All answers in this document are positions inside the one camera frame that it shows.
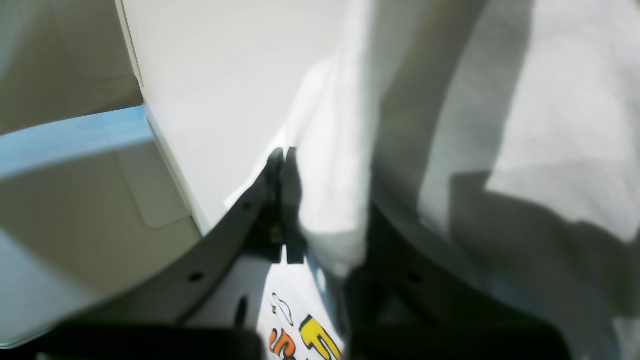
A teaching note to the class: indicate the white t-shirt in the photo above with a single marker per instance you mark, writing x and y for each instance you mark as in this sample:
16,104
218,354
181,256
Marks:
500,136

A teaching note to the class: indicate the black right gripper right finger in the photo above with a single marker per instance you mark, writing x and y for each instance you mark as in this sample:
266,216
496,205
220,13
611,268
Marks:
402,306

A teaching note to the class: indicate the beige cardboard side panel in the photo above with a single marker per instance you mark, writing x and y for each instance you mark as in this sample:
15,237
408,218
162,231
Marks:
88,207

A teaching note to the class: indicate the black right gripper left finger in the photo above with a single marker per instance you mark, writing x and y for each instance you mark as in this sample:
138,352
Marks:
204,306

